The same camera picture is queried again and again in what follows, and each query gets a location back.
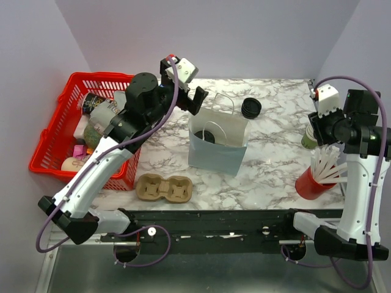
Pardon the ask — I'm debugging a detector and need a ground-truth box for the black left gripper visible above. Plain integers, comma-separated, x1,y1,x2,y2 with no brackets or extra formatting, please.
146,61,208,125

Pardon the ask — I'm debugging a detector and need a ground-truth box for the stack of green paper cups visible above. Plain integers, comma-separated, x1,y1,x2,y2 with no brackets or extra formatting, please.
301,124,318,150

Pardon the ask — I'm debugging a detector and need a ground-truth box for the black cup lid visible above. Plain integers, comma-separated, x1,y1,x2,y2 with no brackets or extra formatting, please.
195,130,215,144

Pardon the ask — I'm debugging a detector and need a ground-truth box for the light blue paper bag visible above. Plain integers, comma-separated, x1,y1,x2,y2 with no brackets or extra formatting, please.
188,93,250,176

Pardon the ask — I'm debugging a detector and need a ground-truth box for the brown pulp cup carrier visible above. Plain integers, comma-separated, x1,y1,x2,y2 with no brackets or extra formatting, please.
135,173,193,204

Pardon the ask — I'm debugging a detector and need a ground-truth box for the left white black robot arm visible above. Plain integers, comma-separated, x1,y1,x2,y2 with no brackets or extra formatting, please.
38,56,208,245

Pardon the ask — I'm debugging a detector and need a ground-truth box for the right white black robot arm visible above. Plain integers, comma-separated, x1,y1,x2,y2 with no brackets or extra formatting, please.
281,84,390,261

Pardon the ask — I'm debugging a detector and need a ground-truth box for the stack of black lids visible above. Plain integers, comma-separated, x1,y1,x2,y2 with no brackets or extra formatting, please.
241,98,262,119

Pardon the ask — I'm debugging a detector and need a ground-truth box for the red cup holder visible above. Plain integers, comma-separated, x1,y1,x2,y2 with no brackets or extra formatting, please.
295,167,336,200

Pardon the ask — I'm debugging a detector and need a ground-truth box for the grey crumpled bag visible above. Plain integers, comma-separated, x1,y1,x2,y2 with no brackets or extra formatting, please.
114,90,126,109

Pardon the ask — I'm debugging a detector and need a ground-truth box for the grey printed pouch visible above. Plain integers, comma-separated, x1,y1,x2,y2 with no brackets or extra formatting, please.
89,101,120,134

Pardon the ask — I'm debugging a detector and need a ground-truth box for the black snack can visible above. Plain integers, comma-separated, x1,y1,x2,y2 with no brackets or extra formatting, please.
79,93,117,115

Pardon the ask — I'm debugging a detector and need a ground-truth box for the green round pouch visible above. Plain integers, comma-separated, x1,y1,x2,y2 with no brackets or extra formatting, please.
83,124,102,149

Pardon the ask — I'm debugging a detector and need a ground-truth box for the pink small box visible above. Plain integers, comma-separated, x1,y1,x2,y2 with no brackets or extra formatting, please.
73,145,87,160

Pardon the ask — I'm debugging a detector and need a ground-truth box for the beige round bun toy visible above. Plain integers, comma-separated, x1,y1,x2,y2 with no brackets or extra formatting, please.
61,157,86,172

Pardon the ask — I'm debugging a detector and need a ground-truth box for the red plastic basket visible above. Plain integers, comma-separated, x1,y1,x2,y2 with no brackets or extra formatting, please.
29,72,133,183

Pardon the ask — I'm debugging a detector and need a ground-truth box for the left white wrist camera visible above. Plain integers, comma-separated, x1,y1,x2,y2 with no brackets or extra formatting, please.
173,57,199,92

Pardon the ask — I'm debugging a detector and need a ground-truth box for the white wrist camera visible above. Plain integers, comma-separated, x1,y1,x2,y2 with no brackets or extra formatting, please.
173,57,199,92
310,84,340,118

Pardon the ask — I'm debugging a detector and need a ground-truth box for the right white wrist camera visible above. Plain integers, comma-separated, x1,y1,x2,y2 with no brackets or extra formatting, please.
310,84,340,118

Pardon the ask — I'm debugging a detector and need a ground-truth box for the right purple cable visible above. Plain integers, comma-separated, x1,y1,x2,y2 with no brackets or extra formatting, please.
280,75,386,290

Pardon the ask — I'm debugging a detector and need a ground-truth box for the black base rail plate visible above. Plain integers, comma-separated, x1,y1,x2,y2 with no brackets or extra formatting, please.
60,209,358,257

